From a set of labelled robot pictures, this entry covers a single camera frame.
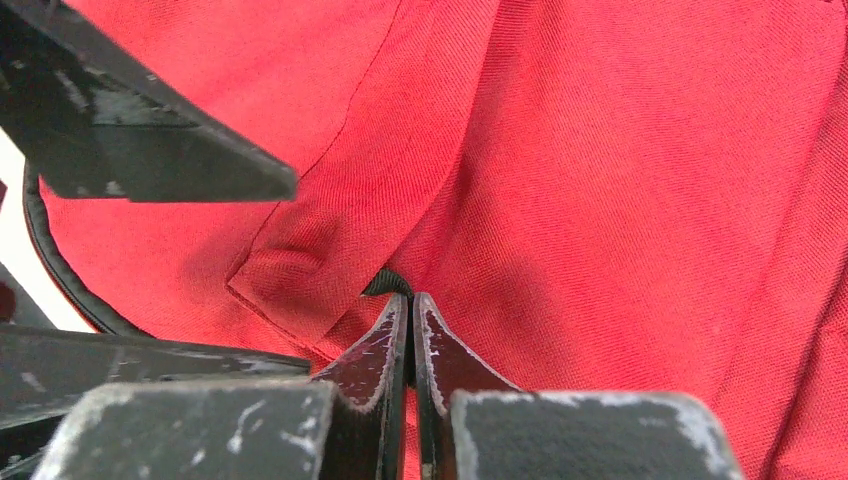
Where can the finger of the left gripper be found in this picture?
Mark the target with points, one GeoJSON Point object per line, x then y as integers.
{"type": "Point", "coordinates": [93, 122]}
{"type": "Point", "coordinates": [44, 372]}

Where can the red backpack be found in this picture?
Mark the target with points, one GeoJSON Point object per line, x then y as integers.
{"type": "Point", "coordinates": [598, 195]}

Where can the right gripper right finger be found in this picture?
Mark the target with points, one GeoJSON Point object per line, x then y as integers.
{"type": "Point", "coordinates": [475, 424]}

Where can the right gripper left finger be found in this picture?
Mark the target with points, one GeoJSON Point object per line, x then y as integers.
{"type": "Point", "coordinates": [347, 422]}

